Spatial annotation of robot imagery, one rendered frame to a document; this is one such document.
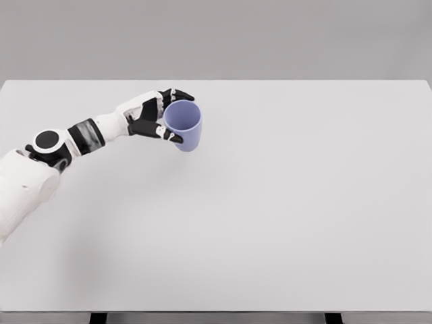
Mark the lavender blue plastic cup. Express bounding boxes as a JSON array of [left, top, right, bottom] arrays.
[[163, 100, 203, 153]]

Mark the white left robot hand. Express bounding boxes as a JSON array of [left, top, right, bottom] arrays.
[[115, 88, 196, 144]]

